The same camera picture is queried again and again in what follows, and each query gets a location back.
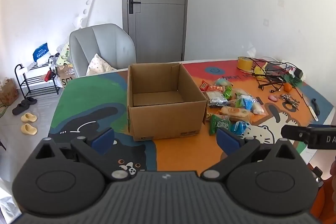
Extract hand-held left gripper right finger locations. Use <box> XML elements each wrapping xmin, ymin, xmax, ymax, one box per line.
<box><xmin>201</xmin><ymin>127</ymin><xmax>298</xmax><ymax>182</ymax></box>

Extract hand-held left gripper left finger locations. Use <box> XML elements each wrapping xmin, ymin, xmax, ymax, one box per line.
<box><xmin>34</xmin><ymin>127</ymin><xmax>137</xmax><ymax>182</ymax></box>

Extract dark green snack packet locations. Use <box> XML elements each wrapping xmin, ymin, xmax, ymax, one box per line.
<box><xmin>209</xmin><ymin>114</ymin><xmax>231</xmax><ymax>135</ymax></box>

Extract long orange biscuit packet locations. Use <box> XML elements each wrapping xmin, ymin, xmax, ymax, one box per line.
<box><xmin>219</xmin><ymin>106</ymin><xmax>254</xmax><ymax>122</ymax></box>

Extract green and blue snack packet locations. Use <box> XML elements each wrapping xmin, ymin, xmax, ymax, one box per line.
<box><xmin>236</xmin><ymin>98</ymin><xmax>256</xmax><ymax>110</ymax></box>

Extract white striped snack packet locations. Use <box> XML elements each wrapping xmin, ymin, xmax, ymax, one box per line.
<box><xmin>205</xmin><ymin>91</ymin><xmax>228</xmax><ymax>108</ymax></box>

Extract bright green snack packet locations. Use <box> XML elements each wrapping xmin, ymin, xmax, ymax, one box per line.
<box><xmin>223</xmin><ymin>86</ymin><xmax>234</xmax><ymax>100</ymax></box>

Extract pale green snack packet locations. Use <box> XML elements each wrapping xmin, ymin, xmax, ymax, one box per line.
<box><xmin>235</xmin><ymin>88</ymin><xmax>252</xmax><ymax>99</ymax></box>

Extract light blue round snack packet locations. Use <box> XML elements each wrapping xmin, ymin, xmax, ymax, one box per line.
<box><xmin>215</xmin><ymin>77</ymin><xmax>234</xmax><ymax>87</ymax></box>

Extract white knife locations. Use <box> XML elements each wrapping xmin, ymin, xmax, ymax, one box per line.
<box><xmin>308</xmin><ymin>105</ymin><xmax>319</xmax><ymax>122</ymax></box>

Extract bunch of keys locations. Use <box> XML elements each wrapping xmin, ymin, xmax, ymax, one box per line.
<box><xmin>279</xmin><ymin>93</ymin><xmax>300</xmax><ymax>110</ymax></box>

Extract colourful cartoon table mat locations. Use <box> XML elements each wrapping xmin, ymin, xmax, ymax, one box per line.
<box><xmin>49</xmin><ymin>58</ymin><xmax>336</xmax><ymax>172</ymax></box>

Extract orange fabric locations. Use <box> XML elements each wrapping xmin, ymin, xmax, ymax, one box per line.
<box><xmin>310</xmin><ymin>164</ymin><xmax>336</xmax><ymax>224</ymax></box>

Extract printed cardboard box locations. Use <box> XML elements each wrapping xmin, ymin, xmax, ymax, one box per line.
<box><xmin>59</xmin><ymin>67</ymin><xmax>78</xmax><ymax>88</ymax></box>

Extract yellow plastic clip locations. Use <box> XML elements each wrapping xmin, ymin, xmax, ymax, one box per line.
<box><xmin>252</xmin><ymin>61</ymin><xmax>268</xmax><ymax>75</ymax></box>

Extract white dotted cushion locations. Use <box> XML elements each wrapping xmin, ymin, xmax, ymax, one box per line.
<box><xmin>86</xmin><ymin>53</ymin><xmax>118</xmax><ymax>76</ymax></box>

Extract yellow slipper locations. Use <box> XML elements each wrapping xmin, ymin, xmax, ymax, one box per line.
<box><xmin>21</xmin><ymin>123</ymin><xmax>38</xmax><ymax>135</ymax></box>
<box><xmin>21</xmin><ymin>113</ymin><xmax>37</xmax><ymax>123</ymax></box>

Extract yellow tape roll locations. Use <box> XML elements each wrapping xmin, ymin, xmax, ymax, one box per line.
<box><xmin>238</xmin><ymin>56</ymin><xmax>253</xmax><ymax>70</ymax></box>

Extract black slipper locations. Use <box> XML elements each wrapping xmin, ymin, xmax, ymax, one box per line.
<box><xmin>12</xmin><ymin>103</ymin><xmax>30</xmax><ymax>115</ymax></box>
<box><xmin>21</xmin><ymin>97</ymin><xmax>38</xmax><ymax>106</ymax></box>

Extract black metal shoe rack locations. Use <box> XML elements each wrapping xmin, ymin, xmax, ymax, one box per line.
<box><xmin>14</xmin><ymin>55</ymin><xmax>61</xmax><ymax>102</ymax></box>

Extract yellow green printed bag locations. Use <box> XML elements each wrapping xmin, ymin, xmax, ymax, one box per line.
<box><xmin>56</xmin><ymin>42</ymin><xmax>71</xmax><ymax>67</ymax></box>

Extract grey upholstered chair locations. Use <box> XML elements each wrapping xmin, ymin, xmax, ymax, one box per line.
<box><xmin>69</xmin><ymin>24</ymin><xmax>137</xmax><ymax>77</ymax></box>

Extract brown cardboard box with contents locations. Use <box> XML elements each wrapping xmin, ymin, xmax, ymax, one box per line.
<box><xmin>0</xmin><ymin>78</ymin><xmax>19</xmax><ymax>106</ymax></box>

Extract blue plastic bag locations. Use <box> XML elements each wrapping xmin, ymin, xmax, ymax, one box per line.
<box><xmin>33</xmin><ymin>42</ymin><xmax>51</xmax><ymax>61</ymax></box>

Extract silver foil bag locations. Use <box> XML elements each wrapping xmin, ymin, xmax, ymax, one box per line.
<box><xmin>0</xmin><ymin>178</ymin><xmax>21</xmax><ymax>224</ymax></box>

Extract grey door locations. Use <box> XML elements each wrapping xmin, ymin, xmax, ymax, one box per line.
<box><xmin>122</xmin><ymin>0</ymin><xmax>190</xmax><ymax>71</ymax></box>

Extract white foam board with holes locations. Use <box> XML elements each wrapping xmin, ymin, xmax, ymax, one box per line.
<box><xmin>73</xmin><ymin>0</ymin><xmax>94</xmax><ymax>29</ymax></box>

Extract black wire stand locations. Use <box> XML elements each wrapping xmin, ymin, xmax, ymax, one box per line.
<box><xmin>252</xmin><ymin>57</ymin><xmax>289</xmax><ymax>89</ymax></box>

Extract black door handle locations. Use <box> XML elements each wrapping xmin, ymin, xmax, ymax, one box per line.
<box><xmin>129</xmin><ymin>0</ymin><xmax>141</xmax><ymax>14</ymax></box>

